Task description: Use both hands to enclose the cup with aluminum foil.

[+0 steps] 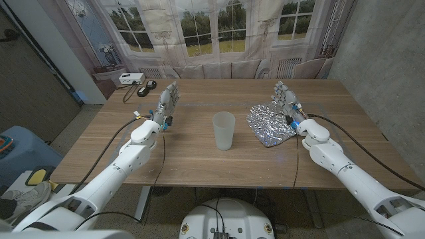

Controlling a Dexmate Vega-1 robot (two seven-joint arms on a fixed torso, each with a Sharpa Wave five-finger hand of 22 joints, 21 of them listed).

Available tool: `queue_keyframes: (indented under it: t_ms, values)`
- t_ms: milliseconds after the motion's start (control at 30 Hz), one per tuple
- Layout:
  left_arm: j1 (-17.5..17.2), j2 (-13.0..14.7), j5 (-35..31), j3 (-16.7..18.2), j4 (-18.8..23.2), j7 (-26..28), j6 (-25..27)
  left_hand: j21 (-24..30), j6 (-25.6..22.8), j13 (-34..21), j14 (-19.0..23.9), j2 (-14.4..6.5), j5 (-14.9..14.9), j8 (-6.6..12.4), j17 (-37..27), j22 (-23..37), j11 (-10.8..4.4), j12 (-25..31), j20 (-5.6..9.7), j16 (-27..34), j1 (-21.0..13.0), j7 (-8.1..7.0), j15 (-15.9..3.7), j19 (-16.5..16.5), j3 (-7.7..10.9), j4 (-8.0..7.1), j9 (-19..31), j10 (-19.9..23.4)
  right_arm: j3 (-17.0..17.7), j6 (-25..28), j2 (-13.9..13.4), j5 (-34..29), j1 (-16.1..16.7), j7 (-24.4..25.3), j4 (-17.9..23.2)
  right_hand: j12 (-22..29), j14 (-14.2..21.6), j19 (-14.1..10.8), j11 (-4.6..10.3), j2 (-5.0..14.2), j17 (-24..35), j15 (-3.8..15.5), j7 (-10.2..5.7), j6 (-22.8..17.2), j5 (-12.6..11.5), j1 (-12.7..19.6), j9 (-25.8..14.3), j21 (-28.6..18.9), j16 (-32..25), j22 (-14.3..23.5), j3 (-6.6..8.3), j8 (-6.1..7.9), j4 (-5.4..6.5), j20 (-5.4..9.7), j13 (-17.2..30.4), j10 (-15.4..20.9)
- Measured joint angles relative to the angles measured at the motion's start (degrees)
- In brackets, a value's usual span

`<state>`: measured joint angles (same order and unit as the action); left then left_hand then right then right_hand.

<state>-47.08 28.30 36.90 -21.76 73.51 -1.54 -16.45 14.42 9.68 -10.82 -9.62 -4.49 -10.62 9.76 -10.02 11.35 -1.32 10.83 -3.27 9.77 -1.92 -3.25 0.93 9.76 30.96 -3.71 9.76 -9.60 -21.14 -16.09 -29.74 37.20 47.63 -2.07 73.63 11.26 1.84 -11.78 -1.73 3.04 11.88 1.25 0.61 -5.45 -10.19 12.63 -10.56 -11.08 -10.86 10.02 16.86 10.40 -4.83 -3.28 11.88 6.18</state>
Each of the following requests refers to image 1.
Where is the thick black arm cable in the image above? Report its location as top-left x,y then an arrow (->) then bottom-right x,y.
69,115 -> 153,195
307,114 -> 425,193

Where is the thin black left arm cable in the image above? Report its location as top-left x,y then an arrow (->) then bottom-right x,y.
73,130 -> 167,231

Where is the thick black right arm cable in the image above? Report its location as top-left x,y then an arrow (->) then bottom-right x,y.
307,114 -> 425,193

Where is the yellow and black pad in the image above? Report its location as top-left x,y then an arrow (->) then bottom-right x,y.
25,165 -> 56,187

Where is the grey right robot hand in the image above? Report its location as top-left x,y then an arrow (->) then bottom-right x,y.
271,80 -> 309,129

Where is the blue storage bin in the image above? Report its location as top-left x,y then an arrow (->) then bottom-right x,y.
0,125 -> 64,187

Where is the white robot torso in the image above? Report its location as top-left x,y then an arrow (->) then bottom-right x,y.
179,198 -> 276,239

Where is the translucent white plastic cup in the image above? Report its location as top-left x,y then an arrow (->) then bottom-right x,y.
212,111 -> 236,151

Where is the crinkled aluminum foil sheet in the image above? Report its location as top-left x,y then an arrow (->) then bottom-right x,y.
246,102 -> 298,148

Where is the white power box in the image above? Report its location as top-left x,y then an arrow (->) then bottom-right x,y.
118,72 -> 146,86

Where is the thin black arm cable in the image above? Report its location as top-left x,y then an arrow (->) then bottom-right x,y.
292,135 -> 404,236
73,130 -> 167,231

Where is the orange and teal object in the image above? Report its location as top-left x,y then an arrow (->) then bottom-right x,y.
0,135 -> 15,154

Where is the grey table leg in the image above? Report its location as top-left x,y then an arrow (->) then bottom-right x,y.
303,189 -> 325,229

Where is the white table leg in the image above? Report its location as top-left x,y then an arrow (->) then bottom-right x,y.
134,185 -> 151,223

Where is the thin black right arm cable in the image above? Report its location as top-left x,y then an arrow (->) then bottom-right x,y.
292,135 -> 404,236

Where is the printed window backdrop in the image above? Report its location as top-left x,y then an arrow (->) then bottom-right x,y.
36,0 -> 358,100

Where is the black torso cable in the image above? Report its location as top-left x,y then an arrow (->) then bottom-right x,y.
199,198 -> 227,233

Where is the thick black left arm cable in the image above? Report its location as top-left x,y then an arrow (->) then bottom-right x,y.
69,115 -> 153,195

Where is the black power box cable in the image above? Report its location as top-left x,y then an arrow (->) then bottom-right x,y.
116,81 -> 142,104

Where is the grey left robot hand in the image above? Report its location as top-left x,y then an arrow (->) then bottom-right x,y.
153,81 -> 181,125

